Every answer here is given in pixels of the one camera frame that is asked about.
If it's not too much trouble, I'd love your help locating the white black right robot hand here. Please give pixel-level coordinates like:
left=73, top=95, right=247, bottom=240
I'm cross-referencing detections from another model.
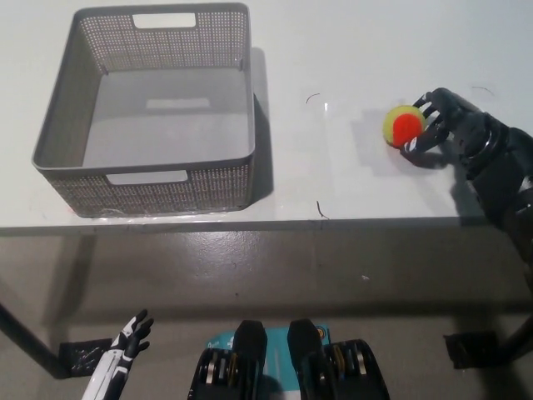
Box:
left=399, top=87, right=497, bottom=168

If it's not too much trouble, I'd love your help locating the orange and yellow tennis ball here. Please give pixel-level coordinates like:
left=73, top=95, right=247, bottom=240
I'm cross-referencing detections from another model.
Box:
left=382, top=104, right=427, bottom=148

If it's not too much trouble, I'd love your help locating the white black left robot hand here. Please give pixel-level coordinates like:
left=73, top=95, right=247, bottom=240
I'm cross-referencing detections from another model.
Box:
left=81, top=308, right=155, bottom=400

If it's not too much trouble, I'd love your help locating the black metal table leg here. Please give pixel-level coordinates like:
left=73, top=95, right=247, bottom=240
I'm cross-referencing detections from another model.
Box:
left=497, top=310, right=533, bottom=364
left=0, top=297, right=67, bottom=379

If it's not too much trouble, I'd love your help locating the black floor foot plate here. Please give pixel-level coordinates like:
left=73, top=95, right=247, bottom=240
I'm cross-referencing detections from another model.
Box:
left=443, top=331, right=503, bottom=370
left=57, top=339, right=112, bottom=379

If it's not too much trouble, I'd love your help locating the grey perforated plastic basket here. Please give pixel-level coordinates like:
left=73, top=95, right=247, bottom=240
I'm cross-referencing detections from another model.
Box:
left=31, top=2, right=256, bottom=218

